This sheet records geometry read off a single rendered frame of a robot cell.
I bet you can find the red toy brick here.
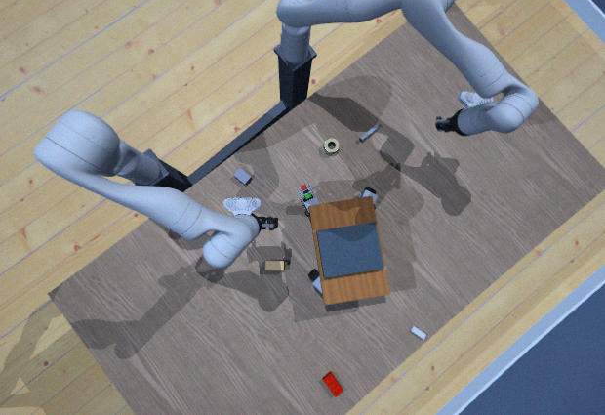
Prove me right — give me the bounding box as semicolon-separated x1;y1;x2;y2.
323;371;343;397

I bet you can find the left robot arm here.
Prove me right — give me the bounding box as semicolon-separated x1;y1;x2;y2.
276;0;539;135

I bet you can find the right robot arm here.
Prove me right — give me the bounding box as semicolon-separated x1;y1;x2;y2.
33;110;262;269

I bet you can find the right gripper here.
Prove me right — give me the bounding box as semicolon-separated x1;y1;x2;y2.
252;213;278;235

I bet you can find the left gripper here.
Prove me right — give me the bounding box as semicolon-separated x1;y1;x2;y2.
435;108;470;136

